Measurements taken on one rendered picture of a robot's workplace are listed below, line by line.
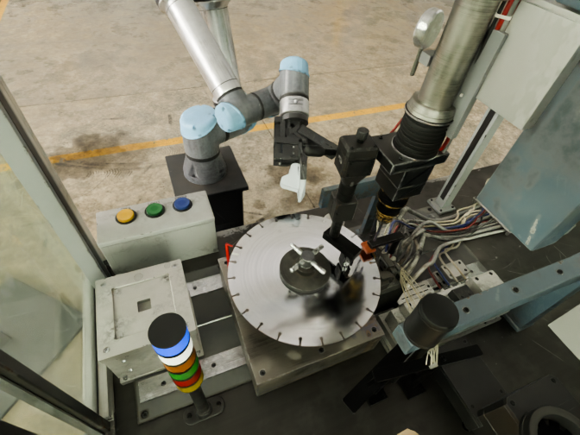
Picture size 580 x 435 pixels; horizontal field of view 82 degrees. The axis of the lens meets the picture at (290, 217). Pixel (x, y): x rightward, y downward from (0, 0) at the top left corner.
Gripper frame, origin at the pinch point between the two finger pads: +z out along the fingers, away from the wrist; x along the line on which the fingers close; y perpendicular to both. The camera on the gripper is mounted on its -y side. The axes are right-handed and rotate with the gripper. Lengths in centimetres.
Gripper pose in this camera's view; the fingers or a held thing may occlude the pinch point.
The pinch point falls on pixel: (302, 197)
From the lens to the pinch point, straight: 82.4
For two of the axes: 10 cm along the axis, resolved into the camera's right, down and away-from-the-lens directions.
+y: -10.0, -0.2, -0.9
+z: 0.0, 9.9, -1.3
